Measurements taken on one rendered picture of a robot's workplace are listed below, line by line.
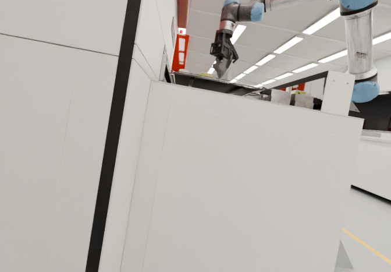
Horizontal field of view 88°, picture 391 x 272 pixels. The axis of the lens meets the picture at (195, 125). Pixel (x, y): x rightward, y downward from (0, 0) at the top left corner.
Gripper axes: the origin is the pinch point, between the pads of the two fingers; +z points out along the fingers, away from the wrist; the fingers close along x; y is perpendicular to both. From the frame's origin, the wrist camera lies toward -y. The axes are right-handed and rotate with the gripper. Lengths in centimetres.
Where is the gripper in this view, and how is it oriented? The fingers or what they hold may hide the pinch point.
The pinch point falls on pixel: (221, 76)
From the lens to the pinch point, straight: 103.3
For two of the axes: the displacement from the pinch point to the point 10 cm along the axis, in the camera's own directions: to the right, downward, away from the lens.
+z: -1.7, 9.8, 0.3
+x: 7.1, 1.5, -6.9
